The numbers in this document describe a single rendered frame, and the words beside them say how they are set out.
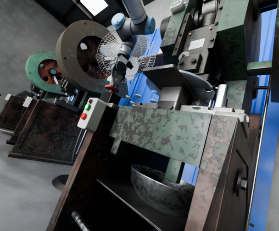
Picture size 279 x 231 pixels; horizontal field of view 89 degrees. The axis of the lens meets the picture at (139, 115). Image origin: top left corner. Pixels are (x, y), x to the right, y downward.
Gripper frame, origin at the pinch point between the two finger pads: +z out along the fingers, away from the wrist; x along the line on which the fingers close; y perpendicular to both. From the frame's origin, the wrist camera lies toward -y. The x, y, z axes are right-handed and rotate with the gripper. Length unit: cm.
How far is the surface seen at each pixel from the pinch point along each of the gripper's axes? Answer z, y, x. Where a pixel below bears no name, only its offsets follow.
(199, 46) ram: -28.9, -34.7, -14.5
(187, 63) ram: -17.3, -33.2, -11.6
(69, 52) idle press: -41, 99, 5
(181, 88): -0.3, -37.5, -5.3
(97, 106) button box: 16.4, -12.9, 10.6
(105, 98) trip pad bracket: 9.4, -3.1, 3.0
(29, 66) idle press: -43, 270, 14
